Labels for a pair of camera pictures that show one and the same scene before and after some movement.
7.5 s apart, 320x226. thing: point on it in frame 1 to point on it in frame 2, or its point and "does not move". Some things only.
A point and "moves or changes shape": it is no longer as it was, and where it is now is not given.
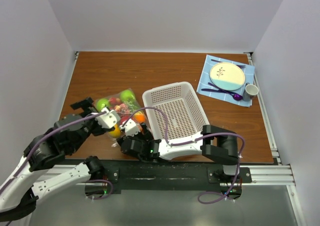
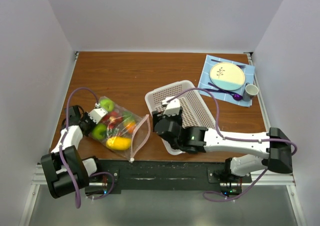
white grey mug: x=250 y=90 does not move
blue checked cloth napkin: x=207 y=87 does not move
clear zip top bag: x=126 y=103 moves or changes shape
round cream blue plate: x=227 y=76 does not move
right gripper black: x=146 y=138 to x=157 y=115
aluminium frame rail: x=278 y=174 does not move
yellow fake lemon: x=115 y=133 to x=119 y=143
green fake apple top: x=127 y=95 to x=107 y=104
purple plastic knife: x=241 y=66 does not move
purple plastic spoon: x=236 y=96 does not move
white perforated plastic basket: x=184 y=114 moves or changes shape
